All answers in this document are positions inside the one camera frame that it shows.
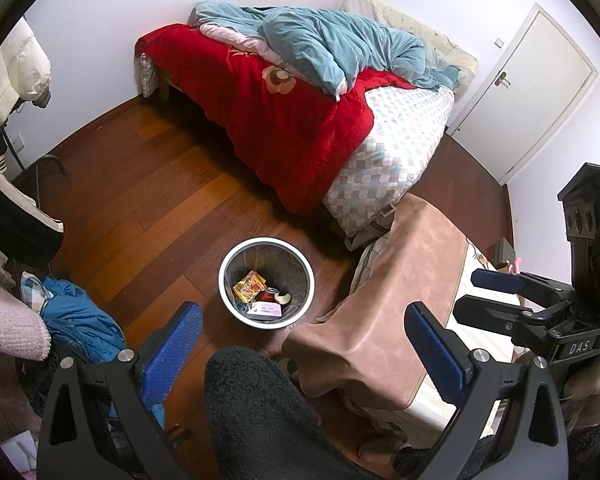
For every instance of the grey box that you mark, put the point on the grey box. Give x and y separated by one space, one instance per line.
504 251

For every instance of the brown and white food scrap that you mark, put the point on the brown and white food scrap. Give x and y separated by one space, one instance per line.
283 298

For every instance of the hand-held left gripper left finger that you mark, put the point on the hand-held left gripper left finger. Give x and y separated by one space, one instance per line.
172 355

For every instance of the checkered mattress sheet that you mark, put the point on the checkered mattress sheet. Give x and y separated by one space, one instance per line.
390 160

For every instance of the white door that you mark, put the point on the white door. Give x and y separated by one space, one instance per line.
530 100

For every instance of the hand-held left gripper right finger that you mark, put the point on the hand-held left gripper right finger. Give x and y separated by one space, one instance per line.
437 355

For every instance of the beige slipper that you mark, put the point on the beige slipper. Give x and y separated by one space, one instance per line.
380 449

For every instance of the white paper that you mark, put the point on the white paper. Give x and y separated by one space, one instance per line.
20 446

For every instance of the plaid cloth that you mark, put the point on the plaid cloth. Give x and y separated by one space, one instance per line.
30 290

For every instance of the black bag with white trim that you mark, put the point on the black bag with white trim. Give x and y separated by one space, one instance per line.
15 220

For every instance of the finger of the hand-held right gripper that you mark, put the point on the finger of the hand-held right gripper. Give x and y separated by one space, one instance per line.
497 280
485 312

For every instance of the white round trash bin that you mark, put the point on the white round trash bin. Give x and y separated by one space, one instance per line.
222 290

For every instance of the clear plastic bin liner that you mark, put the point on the clear plastic bin liner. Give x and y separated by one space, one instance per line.
290 270

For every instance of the yellow snack packet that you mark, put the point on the yellow snack packet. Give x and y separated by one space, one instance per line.
249 287

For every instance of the pink bed sheet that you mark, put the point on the pink bed sheet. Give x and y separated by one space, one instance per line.
230 40

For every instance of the red can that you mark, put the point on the red can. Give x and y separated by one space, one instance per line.
269 295

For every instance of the pink knit cloth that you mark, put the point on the pink knit cloth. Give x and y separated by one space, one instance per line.
5 320

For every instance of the white puffer jacket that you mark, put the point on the white puffer jacket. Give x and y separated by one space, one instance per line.
15 70

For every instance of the person's dark fleece pants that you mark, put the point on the person's dark fleece pants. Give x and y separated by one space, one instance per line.
260 410

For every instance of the beige pillow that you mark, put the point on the beige pillow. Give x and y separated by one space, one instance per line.
430 35

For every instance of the light blue duvet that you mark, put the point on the light blue duvet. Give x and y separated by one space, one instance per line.
320 40

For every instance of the blue jacket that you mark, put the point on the blue jacket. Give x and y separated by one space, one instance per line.
80 320

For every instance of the red fleece blanket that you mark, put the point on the red fleece blanket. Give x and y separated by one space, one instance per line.
280 125

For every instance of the brown suede table cloth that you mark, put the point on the brown suede table cloth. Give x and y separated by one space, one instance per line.
395 285

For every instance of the white wall socket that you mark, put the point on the white wall socket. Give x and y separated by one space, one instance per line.
16 142

